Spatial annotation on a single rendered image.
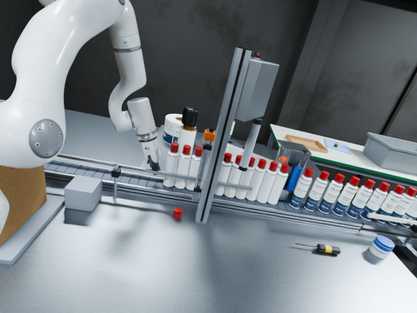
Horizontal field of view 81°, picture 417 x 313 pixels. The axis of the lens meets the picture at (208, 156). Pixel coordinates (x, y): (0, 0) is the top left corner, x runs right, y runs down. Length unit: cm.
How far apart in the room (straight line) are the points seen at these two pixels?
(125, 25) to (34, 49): 34
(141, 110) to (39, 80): 47
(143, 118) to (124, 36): 29
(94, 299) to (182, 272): 26
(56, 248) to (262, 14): 313
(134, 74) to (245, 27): 262
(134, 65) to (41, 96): 42
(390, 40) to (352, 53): 43
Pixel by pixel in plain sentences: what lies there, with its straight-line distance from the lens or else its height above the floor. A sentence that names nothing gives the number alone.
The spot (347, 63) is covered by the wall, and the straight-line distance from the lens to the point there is 366.
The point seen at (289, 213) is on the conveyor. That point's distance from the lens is 121.
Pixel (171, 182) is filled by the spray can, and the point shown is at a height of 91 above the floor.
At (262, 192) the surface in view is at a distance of 114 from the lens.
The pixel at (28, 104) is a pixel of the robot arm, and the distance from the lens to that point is 52.
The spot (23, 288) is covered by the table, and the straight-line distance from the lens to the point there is 86.
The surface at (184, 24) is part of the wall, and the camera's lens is 347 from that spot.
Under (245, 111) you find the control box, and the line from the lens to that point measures 80.
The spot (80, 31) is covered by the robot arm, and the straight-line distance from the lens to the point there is 67.
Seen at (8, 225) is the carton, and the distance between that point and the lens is 94.
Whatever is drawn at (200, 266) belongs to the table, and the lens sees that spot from 88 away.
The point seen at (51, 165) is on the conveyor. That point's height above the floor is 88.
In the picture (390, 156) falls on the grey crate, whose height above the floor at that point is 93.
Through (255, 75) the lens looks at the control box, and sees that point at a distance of 79.
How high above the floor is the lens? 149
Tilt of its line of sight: 25 degrees down
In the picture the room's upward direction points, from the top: 13 degrees clockwise
